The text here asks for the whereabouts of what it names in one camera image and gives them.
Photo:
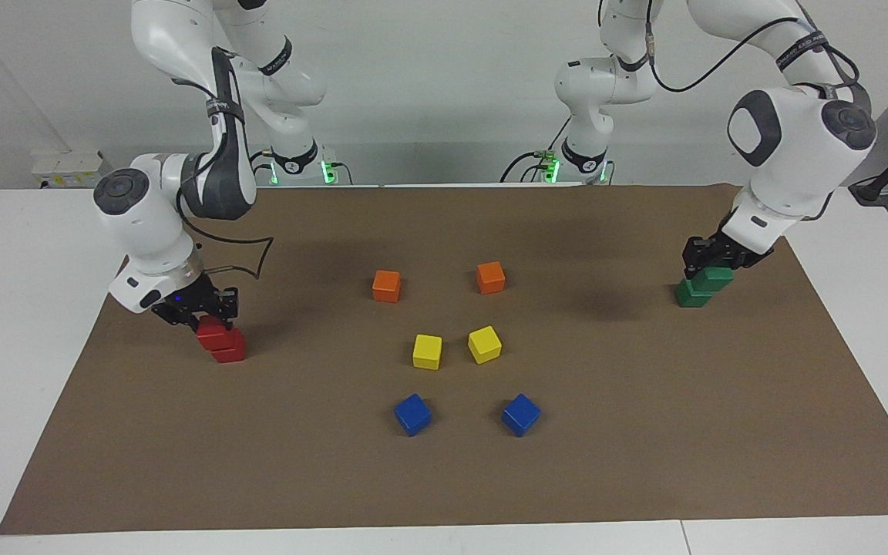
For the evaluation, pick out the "red wooden cube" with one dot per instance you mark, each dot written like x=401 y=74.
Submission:
x=230 y=353
x=211 y=333

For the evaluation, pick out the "green wooden cube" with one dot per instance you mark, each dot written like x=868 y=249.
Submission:
x=691 y=297
x=715 y=279

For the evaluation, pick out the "yellow wooden cube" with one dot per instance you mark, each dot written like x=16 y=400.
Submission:
x=484 y=344
x=427 y=351

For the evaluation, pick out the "blue wooden cube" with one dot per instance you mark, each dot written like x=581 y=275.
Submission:
x=412 y=414
x=521 y=415

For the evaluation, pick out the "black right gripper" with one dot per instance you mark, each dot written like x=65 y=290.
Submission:
x=190 y=302

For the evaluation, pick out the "orange wooden cube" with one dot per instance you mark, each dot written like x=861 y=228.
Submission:
x=490 y=277
x=386 y=285

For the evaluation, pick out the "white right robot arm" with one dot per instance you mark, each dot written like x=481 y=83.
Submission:
x=143 y=231

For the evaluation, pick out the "brown paper table mat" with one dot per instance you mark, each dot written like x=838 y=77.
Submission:
x=444 y=478

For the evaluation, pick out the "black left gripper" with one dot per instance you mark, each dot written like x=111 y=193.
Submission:
x=737 y=253

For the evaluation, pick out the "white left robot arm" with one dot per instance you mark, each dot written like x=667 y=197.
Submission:
x=791 y=169

